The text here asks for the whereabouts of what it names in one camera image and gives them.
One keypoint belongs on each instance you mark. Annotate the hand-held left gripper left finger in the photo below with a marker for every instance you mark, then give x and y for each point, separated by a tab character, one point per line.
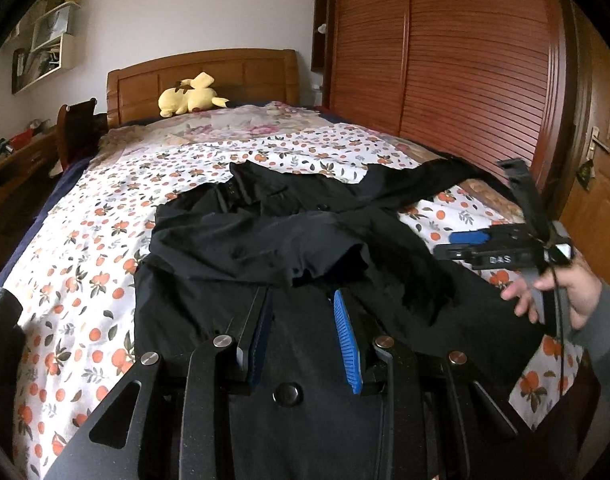
260	340

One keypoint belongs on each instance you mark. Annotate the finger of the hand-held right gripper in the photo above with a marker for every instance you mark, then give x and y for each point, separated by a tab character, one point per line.
527	200
467	237

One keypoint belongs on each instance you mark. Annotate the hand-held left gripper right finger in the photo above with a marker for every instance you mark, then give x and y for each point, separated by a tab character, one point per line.
347	345

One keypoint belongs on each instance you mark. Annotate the black pants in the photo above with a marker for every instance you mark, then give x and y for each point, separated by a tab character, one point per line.
435	285

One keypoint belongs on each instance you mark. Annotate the black shirt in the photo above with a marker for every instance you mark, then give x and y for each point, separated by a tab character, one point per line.
235	240

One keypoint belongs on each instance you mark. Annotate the person's right forearm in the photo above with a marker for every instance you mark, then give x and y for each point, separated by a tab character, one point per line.
607	325

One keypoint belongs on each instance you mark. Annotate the person's right hand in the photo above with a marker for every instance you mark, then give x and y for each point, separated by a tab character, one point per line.
585	295

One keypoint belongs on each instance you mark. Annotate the hanging door ornament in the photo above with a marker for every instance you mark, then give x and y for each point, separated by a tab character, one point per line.
585	175

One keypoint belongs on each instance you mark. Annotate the wooden slatted wardrobe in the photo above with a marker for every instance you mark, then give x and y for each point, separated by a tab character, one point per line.
460	60

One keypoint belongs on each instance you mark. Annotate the orange floral bed sheet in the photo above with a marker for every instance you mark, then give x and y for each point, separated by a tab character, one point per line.
85	240

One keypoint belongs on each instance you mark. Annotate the pale floral patchwork quilt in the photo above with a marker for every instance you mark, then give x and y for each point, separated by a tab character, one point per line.
210	125

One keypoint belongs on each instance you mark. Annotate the navy bed sheet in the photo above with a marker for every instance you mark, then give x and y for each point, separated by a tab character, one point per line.
67	180

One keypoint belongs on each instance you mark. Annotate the yellow plush toy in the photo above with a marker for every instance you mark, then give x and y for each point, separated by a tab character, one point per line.
185	100

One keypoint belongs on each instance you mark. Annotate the dark grey cloth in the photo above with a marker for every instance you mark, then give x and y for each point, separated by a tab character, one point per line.
2	360

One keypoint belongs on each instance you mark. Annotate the wooden headboard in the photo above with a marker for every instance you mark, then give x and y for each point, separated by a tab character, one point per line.
245	75

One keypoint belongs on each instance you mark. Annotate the wooden open shelf unit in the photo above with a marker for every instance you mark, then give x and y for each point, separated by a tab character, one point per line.
322	0

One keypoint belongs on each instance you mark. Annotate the wooden chair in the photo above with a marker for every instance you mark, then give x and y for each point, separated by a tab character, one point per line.
77	125

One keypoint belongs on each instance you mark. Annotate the wooden desk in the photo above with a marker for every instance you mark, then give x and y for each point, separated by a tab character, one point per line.
15	185

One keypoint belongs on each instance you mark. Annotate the white wall shelf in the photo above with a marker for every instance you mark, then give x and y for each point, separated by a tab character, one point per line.
65	50

